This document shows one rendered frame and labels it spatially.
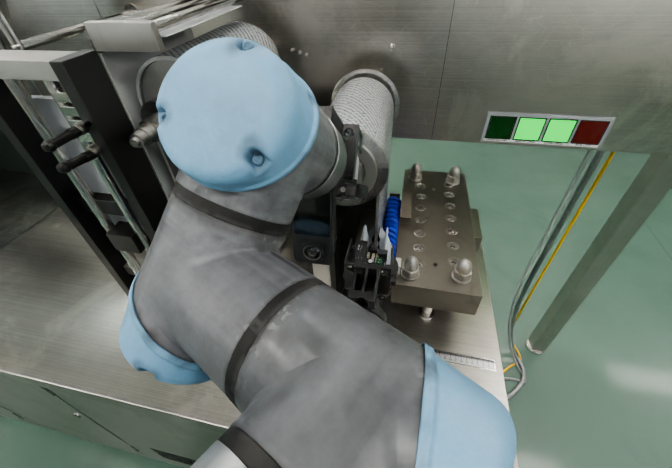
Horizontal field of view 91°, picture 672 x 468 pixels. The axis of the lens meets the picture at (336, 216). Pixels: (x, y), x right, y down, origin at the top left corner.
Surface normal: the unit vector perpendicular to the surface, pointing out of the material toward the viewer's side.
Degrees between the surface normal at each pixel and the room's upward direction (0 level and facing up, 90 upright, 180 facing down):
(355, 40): 90
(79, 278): 0
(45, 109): 90
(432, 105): 90
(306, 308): 10
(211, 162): 49
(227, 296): 17
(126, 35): 90
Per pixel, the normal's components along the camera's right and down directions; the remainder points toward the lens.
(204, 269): -0.22, -0.58
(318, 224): -0.17, 0.51
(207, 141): -0.18, 0.00
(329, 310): 0.18, -0.89
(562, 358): -0.04, -0.76
